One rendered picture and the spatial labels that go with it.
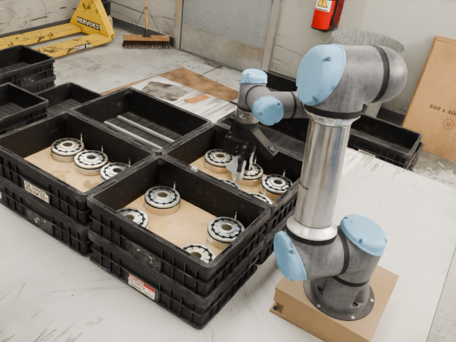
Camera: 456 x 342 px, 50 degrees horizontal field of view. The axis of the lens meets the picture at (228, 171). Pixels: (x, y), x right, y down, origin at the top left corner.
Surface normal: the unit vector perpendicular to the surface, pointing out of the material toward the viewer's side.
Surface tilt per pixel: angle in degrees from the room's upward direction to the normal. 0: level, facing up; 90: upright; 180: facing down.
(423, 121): 75
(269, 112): 90
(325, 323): 90
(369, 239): 9
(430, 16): 90
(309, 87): 82
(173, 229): 0
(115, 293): 0
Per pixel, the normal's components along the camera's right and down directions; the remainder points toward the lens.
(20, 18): 0.85, 0.37
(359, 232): 0.27, -0.79
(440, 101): -0.46, 0.22
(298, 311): -0.52, 0.41
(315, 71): -0.93, -0.06
